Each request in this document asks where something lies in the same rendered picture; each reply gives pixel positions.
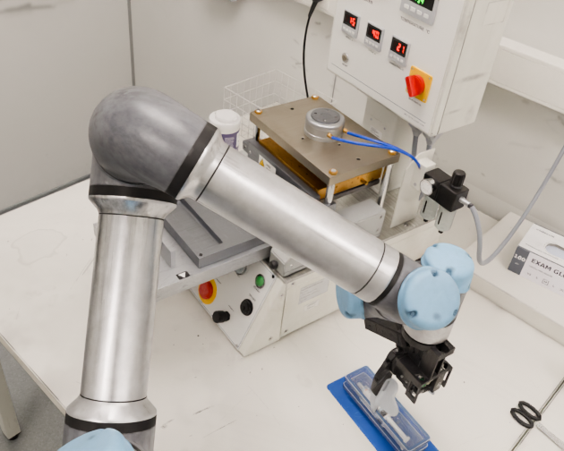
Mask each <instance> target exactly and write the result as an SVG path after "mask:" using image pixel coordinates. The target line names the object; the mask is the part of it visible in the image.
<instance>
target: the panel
mask: <svg viewBox="0 0 564 451"><path fill-rule="evenodd" d="M257 276H262V278H263V285H262V286H257V285H256V284H255V279H256V277H257ZM277 278H278V276H277V275H276V274H275V273H274V272H273V271H272V270H271V269H270V268H269V267H268V266H267V265H266V264H265V263H264V262H263V260H260V261H257V262H255V263H252V264H251V265H250V269H249V271H248V273H247V274H245V275H238V274H236V273H235V272H234V271H233V272H230V273H228V274H225V275H223V276H221V277H217V278H215V279H212V280H210V282H211V283H212V286H213V294H212V296H211V297H210V298H209V299H207V300H204V299H202V298H201V296H200V293H199V287H200V285H196V286H195V287H192V288H190V290H191V292H192V293H193V294H194V296H195V297H196V298H197V299H198V301H199V302H200V303H201V305H202V306H203V307H204V309H205V310H206V311H207V312H208V314H209V315H210V316H211V317H212V315H213V312H214V311H228V312H229V314H230V320H229V321H226V322H223V323H217V324H218V326H219V327H220V328H221V330H222V331H223V332H224V334H225V335H226V336H227V338H228V339H229V340H230V341H231V343H232V344H233V345H234V347H235V348H236V349H237V351H239V349H240V347H241V345H242V343H243V341H244V339H245V338H246V336H247V334H248V332H249V330H250V328H251V326H252V324H253V322H254V321H255V319H256V317H257V315H258V313H259V311H260V310H261V307H262V305H263V303H264V302H265V300H266V298H267V296H268V295H269V292H270V290H271V288H272V286H273V285H274V283H275V282H276V280H277ZM242 301H248V302H249V303H250V304H251V311H250V313H249V314H242V312H241V310H240V305H241V302H242Z"/></svg>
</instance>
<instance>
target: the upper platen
mask: <svg viewBox="0 0 564 451"><path fill-rule="evenodd" d="M259 143H260V145H261V146H262V147H263V148H265V149H266V150H267V151H268V152H269V153H271V154H272V155H273V156H274V157H275V158H277V159H278V160H279V161H280V162H281V163H282V164H283V165H285V166H286V167H287V168H288V169H289V170H291V171H292V172H293V173H294V174H295V175H297V176H298V177H299V178H300V179H301V180H302V181H304V182H305V183H306V184H307V185H308V186H309V187H311V188H312V189H313V190H314V191H315V192H317V193H318V194H319V195H320V201H321V200H324V198H325V192H326V187H327V184H325V183H324V182H323V181H322V180H321V179H320V178H318V177H317V176H316V175H315V174H313V173H312V172H311V171H310V170H309V169H308V168H306V167H305V166H304V165H303V164H301V163H300V162H299V161H298V160H297V159H295V158H294V157H293V156H292V155H290V154H289V153H288V152H287V151H286V150H284V149H283V148H282V147H281V146H279V145H278V144H277V143H276V142H275V141H274V140H272V139H271V138H270V137H268V138H265V139H262V140H259ZM381 171H382V168H380V169H377V170H374V171H371V172H369V173H366V174H362V175H359V176H357V177H354V178H351V179H348V180H345V181H344V182H341V183H336V185H335V190H334V195H333V200H336V199H339V198H341V197H344V196H346V195H348V194H351V193H354V192H357V191H360V190H363V189H366V188H368V187H371V186H373V185H375V184H378V183H380V179H379V178H380V176H381Z"/></svg>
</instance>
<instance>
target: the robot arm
mask: <svg viewBox="0 0 564 451"><path fill-rule="evenodd" d="M89 143H90V148H91V151H92V160H91V169H90V187H89V195H88V199H89V200H90V202H91V203H92V204H93V205H94V207H95V208H96V209H97V211H98V226H97V234H96V243H95V252H94V261H93V269H92V279H91V288H90V304H89V313H88V322H87V330H86V339H85V348H84V357H83V365H82V374H81V392H80V394H79V396H78V397H77V398H76V399H75V400H73V401H72V402H71V403H70V404H69V405H67V407H66V411H65V419H64V435H63V444H62V447H61V448H59V449H58V450H57V451H153V450H154V440H155V431H156V420H157V408H156V407H155V406H154V405H153V404H152V402H151V401H150V400H149V399H148V398H147V394H148V384H149V374H150V356H151V347H152V338H153V328H154V319H155V310H156V300H157V291H158V273H159V264H160V255H161V245H162V236H163V226H164V219H165V217H166V216H167V215H168V214H169V213H171V212H172V211H173V210H174V209H175V208H176V205H177V200H180V199H184V198H192V199H193V200H196V201H197V202H199V203H200V204H201V205H203V206H205V207H206V208H209V209H210V210H212V211H214V212H215V213H217V214H219V215H220V216H222V217H224V218H225V219H227V220H229V221H230V222H232V223H234V224H235V225H237V226H239V227H241V228H242V229H243V230H245V231H247V232H248V233H250V234H253V235H254V236H256V237H258V238H259V239H261V240H263V241H264V242H265V243H267V244H269V245H271V246H272V247H274V248H276V249H277V250H279V251H282V252H283V253H285V254H286V255H287V256H289V257H291V258H292V259H294V260H296V261H298V262H300V263H301V264H303V265H305V266H306V267H307V268H309V269H311V270H313V271H315V272H316V273H318V274H320V275H321V276H323V277H325V278H327V279H328V280H329V281H331V282H333V283H334V284H336V297H337V302H338V307H339V310H340V312H341V313H342V315H343V316H344V317H345V318H347V319H364V325H365V329H368V330H370V331H371V332H373V333H375V334H377V335H379V336H382V337H384V338H386V339H388V340H389V341H391V342H394V343H396V347H395V348H393V349H392V350H391V351H390V352H389V353H388V355H387V357H386V359H385V361H383V363H382V364H381V366H380V367H379V369H378V370H377V372H376V373H375V375H374V377H373V380H372V386H371V397H370V401H371V410H372V412H373V413H375V412H376V410H377V409H378V407H380V408H382V409H383V410H384V411H385V412H387V413H388V414H390V415H391V416H397V414H398V406H397V402H396V399H395V395H396V393H397V391H398V383H397V381H396V380H395V379H393V378H392V375H396V377H397V379H398V380H399V381H400V382H401V383H402V384H403V387H404V388H405V389H406V392H405V395H406V396H407V397H408V398H409V399H410V400H411V402H412V403H413V404H415V402H416V400H417V397H418V396H419V394H421V393H422V394H423V393H425V392H427V391H428V392H429V393H431V394H432V395H434V394H435V391H436V390H438V389H440V385H442V386H443V387H445V386H446V384H447V382H448V379H449V376H450V373H451V371H452V370H453V367H452V366H451V365H450V364H449V363H448V362H447V361H446V360H445V359H446V357H448V356H450V355H451V354H453V353H454V351H455V349H456V347H455V346H454V345H453V344H452V343H450V341H449V340H448V337H449V334H450V332H451V329H452V328H453V325H454V323H455V321H456V318H457V315H458V313H459V310H460V308H461V305H462V303H463V300H464V299H465V296H466V293H467V292H468V291H469V289H470V284H471V281H472V278H473V275H474V262H473V259H472V257H470V255H469V254H468V253H467V252H466V251H464V250H463V249H461V248H460V247H458V246H456V245H454V244H450V243H435V244H434V245H432V246H431V247H428V248H427V249H426V251H425V253H424V254H423V256H422V257H421V260H419V261H414V260H412V259H410V258H408V257H407V256H406V255H405V254H403V253H401V252H399V251H397V250H396V249H394V248H393V247H391V246H389V245H388V244H386V243H385V242H383V241H382V240H380V239H379V238H377V237H375V236H374V235H372V234H370V233H368V232H367V231H365V230H363V229H362V228H361V227H360V226H358V225H356V224H354V223H353V222H351V221H349V220H348V219H346V218H345V217H342V216H341V215H339V214H338V213H337V212H335V211H334V210H332V209H331V208H328V207H327V206H325V205H324V204H322V203H320V202H319V201H317V200H316V199H314V198H313V197H311V196H310V195H308V194H306V193H305V192H303V191H301V190H299V189H298V188H296V187H295V186H293V185H292V184H291V183H289V182H287V181H285V180H284V179H282V178H281V177H279V176H277V175H276V174H274V173H272V172H270V170H268V169H267V168H265V167H263V166H261V165H260V164H258V163H256V162H255V161H253V160H252V159H250V158H248V157H247V156H246V155H244V154H242V153H241V152H239V151H238V150H236V149H234V148H232V147H231V146H229V145H227V144H226V143H225V142H224V141H223V139H222V135H221V131H220V130H219V128H218V127H216V126H214V125H213V124H211V123H209V122H207V121H206V120H204V119H203V118H201V117H200V116H198V115H196V114H195V113H194V112H193V111H191V110H190V109H188V108H187V107H185V106H183V105H182V104H180V103H179V102H177V101H176V100H174V99H172V98H171V97H169V96H168V95H167V94H165V93H163V92H160V91H158V90H156V89H152V88H149V87H143V86H131V87H124V88H121V89H117V90H115V91H113V92H111V93H110V94H108V95H107V96H106V97H104V98H103V99H102V100H101V101H100V102H99V103H98V105H97V106H96V108H95V109H94V111H93V113H92V116H91V118H90V124H89ZM442 367H443V368H444V369H445V370H444V369H443V368H442ZM391 372H392V373H393V374H392V373H391ZM446 373H448V374H447V377H446V378H445V380H444V377H445V374H446ZM412 394H414V395H415V396H413V395H412Z"/></svg>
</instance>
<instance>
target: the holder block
mask: <svg viewBox="0 0 564 451"><path fill-rule="evenodd" d="M164 227H165V228H166V230H167V231H168V232H169V233H170V234H171V235H172V237H173V238H174V239H175V240H176V242H177V243H178V244H179V245H180V246H181V248H182V249H183V250H184V251H185V253H186V254H187V255H188V256H189V258H190V259H191V260H192V261H193V263H194V264H195V265H196V266H197V267H198V268H203V267H205V266H208V265H210V264H212V263H215V262H217V261H220V260H223V259H226V258H228V257H231V256H234V255H236V254H238V253H240V252H243V251H247V250H250V249H251V248H254V247H257V246H259V245H262V244H264V243H265V242H264V241H263V240H261V239H259V238H258V237H256V236H254V235H253V234H250V233H248V232H247V231H245V230H243V229H242V228H241V227H239V226H238V225H235V224H234V223H232V222H230V221H229V220H227V219H225V218H224V217H222V216H220V215H219V214H217V213H215V212H214V211H212V210H210V209H209V208H206V207H205V206H203V205H201V204H200V203H199V202H197V201H196V200H193V199H192V198H184V199H180V200H177V205H176V208H175V209H174V210H173V211H172V212H171V213H169V214H168V215H167V216H166V217H165V219H164Z"/></svg>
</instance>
